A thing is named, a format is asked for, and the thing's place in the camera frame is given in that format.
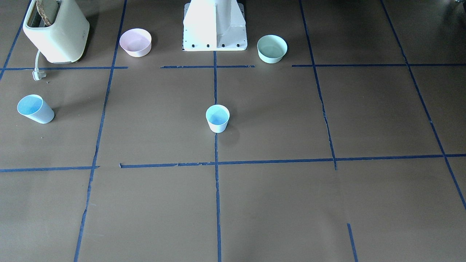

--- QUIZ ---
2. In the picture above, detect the toast slice in toaster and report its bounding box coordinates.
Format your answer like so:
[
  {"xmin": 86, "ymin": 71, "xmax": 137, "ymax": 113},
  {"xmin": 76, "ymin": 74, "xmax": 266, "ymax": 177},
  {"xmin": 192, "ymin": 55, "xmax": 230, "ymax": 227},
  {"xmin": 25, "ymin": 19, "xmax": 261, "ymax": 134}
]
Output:
[{"xmin": 36, "ymin": 0, "xmax": 59, "ymax": 27}]

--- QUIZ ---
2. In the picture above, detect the pink bowl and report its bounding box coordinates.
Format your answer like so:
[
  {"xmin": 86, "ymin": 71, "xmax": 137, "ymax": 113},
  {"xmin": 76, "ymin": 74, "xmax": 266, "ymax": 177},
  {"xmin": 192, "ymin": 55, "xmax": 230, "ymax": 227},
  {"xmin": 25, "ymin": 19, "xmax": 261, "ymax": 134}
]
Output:
[{"xmin": 119, "ymin": 28, "xmax": 153, "ymax": 57}]

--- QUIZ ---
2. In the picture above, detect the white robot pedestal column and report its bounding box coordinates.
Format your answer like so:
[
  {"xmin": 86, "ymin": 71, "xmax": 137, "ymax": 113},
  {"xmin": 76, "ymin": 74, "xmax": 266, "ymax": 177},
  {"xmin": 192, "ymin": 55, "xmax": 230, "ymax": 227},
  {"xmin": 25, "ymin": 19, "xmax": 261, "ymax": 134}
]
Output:
[{"xmin": 182, "ymin": 0, "xmax": 248, "ymax": 52}]

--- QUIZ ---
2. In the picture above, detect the blue cup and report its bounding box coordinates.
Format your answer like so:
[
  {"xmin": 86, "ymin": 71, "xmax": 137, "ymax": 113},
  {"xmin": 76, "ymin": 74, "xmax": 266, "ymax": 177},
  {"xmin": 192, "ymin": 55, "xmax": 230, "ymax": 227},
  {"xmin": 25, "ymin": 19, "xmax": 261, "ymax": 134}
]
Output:
[
  {"xmin": 205, "ymin": 104, "xmax": 230, "ymax": 133},
  {"xmin": 17, "ymin": 94, "xmax": 55, "ymax": 124}
]

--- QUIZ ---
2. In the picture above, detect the green bowl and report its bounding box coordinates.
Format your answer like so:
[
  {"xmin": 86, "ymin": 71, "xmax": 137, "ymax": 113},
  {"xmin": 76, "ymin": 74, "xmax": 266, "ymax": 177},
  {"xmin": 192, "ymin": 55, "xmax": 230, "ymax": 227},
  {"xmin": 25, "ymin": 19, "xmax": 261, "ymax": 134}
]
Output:
[{"xmin": 257, "ymin": 35, "xmax": 288, "ymax": 64}]

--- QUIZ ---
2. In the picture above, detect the white toaster power cord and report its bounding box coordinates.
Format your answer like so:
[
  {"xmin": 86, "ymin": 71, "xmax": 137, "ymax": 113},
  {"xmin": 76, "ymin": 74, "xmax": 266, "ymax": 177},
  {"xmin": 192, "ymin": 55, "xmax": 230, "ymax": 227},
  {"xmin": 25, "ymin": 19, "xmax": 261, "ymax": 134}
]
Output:
[{"xmin": 32, "ymin": 50, "xmax": 47, "ymax": 81}]

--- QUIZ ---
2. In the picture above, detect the cream white toaster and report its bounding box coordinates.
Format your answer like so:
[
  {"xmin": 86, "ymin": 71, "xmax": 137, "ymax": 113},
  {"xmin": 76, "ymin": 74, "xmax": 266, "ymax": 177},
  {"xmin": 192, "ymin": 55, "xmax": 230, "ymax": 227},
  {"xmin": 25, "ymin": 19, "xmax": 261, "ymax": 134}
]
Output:
[{"xmin": 22, "ymin": 0, "xmax": 90, "ymax": 64}]

